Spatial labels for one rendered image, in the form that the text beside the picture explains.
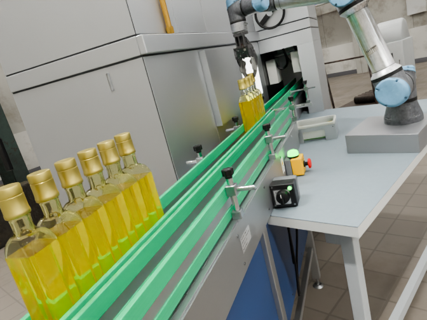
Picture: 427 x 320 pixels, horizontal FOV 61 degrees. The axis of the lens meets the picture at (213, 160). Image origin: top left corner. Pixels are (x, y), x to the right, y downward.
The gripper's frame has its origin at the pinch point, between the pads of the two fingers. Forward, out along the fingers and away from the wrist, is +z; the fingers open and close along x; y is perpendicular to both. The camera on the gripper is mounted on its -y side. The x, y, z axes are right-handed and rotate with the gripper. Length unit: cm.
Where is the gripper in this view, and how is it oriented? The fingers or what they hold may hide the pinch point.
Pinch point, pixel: (250, 75)
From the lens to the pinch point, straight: 179.8
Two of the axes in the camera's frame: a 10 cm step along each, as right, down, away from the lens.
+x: 9.1, -1.3, -4.0
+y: -3.4, 3.2, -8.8
